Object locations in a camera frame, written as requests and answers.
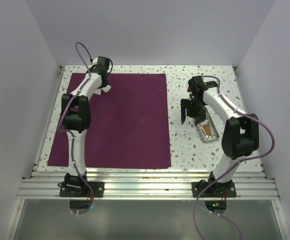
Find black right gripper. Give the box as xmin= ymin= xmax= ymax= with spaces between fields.
xmin=181 ymin=98 xmax=206 ymax=126

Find white gauze pad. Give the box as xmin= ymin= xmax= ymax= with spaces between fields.
xmin=95 ymin=89 xmax=101 ymax=95
xmin=102 ymin=85 xmax=111 ymax=93

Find steel instrument tray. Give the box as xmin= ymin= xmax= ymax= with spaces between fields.
xmin=197 ymin=107 xmax=219 ymax=143

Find steel forceps scissors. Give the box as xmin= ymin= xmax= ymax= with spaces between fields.
xmin=203 ymin=134 xmax=219 ymax=142

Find purple cloth mat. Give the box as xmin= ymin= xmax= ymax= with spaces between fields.
xmin=46 ymin=72 xmax=172 ymax=170

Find orange bandage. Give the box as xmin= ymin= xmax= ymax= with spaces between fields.
xmin=203 ymin=124 xmax=212 ymax=135

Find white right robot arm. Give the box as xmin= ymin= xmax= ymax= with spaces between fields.
xmin=180 ymin=76 xmax=259 ymax=196

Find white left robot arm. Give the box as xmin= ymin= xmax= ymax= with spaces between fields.
xmin=58 ymin=56 xmax=113 ymax=197

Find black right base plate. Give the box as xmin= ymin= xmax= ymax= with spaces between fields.
xmin=191 ymin=179 xmax=237 ymax=198

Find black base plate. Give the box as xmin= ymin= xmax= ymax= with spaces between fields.
xmin=57 ymin=173 xmax=104 ymax=198
xmin=191 ymin=179 xmax=237 ymax=198

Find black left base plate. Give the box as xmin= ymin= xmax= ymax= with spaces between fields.
xmin=57 ymin=173 xmax=104 ymax=198

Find aluminium rail frame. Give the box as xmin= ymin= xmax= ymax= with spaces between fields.
xmin=5 ymin=65 xmax=287 ymax=240

